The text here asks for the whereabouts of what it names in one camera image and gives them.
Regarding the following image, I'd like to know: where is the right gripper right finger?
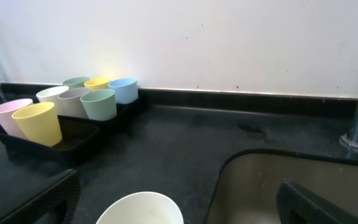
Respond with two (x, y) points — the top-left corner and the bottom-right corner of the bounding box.
(276, 179), (358, 224)

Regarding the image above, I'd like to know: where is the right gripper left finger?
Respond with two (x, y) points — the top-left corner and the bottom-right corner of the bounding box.
(0, 169), (81, 224)

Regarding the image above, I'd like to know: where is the white cup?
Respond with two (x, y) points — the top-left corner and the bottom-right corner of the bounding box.
(35, 85), (70, 116)
(96, 191), (185, 224)

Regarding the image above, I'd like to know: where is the steel sink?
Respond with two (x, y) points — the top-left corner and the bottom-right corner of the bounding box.
(205, 149), (358, 224)

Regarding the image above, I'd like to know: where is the black tray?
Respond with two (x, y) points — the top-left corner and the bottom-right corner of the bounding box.
(0, 90), (147, 159)

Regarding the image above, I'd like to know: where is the yellow cup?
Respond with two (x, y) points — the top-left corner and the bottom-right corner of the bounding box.
(11, 101), (63, 147)
(83, 77), (112, 92)

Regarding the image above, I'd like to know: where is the pink cup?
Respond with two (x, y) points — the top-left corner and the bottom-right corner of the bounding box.
(0, 98), (34, 140)

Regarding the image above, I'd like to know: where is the grey cup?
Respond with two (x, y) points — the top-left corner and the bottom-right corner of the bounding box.
(57, 86), (92, 119)

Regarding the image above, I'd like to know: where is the green cup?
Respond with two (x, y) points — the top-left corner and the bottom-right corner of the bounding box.
(62, 77), (91, 90)
(80, 89), (118, 121)

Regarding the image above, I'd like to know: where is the blue cup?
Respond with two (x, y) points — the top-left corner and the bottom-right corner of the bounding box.
(108, 77), (139, 105)

